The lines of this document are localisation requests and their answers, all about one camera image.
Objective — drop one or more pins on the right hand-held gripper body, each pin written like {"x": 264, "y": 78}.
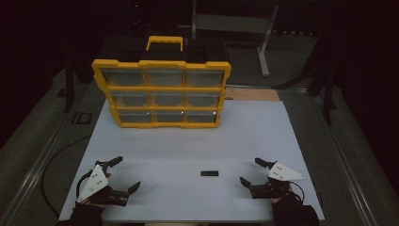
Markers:
{"x": 282, "y": 172}

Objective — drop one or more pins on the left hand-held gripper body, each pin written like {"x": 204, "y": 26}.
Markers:
{"x": 94, "y": 183}

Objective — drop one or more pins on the small black rectangular part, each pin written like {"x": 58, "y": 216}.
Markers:
{"x": 209, "y": 173}

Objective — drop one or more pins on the small clear storage drawer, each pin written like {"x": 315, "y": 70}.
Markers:
{"x": 135, "y": 116}

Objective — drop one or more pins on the yellow black drawer organizer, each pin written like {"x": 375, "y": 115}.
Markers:
{"x": 163, "y": 64}

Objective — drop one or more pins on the person's left hand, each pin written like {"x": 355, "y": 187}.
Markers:
{"x": 94, "y": 206}

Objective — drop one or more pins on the person's right hand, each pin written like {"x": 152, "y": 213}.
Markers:
{"x": 279, "y": 200}

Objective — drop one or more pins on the wooden board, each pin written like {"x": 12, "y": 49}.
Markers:
{"x": 251, "y": 94}

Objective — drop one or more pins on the black stand leg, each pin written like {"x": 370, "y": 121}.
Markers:
{"x": 69, "y": 88}

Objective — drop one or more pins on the black tripod stand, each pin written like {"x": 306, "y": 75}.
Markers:
{"x": 326, "y": 91}

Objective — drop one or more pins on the grid of clear plastic drawers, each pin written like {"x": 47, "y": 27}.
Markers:
{"x": 164, "y": 77}

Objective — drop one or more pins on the grey metal stand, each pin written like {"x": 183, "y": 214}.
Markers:
{"x": 232, "y": 23}

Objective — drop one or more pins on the metal floor rail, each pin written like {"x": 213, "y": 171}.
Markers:
{"x": 342, "y": 163}
{"x": 37, "y": 163}

